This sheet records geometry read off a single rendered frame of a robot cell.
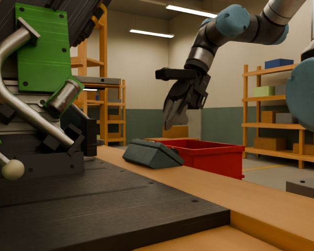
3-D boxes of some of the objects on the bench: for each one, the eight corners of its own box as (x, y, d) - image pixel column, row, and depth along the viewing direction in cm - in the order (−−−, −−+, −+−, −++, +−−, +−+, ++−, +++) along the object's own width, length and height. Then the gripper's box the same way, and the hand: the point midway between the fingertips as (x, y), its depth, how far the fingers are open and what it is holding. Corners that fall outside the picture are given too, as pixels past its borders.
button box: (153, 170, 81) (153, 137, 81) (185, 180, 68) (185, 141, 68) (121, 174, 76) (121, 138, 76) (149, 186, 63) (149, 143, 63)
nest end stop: (65, 160, 64) (78, 142, 66) (71, 156, 59) (85, 137, 61) (60, 157, 64) (73, 139, 66) (66, 152, 59) (81, 133, 61)
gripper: (218, 74, 84) (192, 141, 79) (196, 77, 92) (171, 138, 87) (200, 58, 80) (170, 127, 75) (178, 62, 87) (150, 125, 82)
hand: (165, 124), depth 79 cm, fingers closed
